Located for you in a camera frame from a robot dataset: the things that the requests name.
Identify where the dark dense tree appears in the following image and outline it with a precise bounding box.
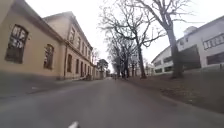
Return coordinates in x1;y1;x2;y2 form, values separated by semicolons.
96;58;110;80

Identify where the row of bare trees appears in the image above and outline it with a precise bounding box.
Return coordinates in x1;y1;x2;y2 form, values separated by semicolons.
105;29;141;80

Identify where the large bare tree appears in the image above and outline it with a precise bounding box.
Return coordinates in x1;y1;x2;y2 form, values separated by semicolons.
99;0;168;80
128;0;204;80

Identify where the grey asphalt road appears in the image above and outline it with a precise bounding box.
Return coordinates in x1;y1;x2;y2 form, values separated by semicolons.
0;77;224;128

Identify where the robot's own part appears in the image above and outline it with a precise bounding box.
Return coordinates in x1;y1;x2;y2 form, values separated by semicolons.
68;120;80;128

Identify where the brown grass verge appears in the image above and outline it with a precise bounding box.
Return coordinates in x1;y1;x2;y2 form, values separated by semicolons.
123;67;224;114

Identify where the low yellow building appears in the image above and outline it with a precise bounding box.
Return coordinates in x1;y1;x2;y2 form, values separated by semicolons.
0;0;66;80

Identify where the white building with dark door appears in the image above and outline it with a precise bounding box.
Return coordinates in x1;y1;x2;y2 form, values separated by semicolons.
151;14;224;76

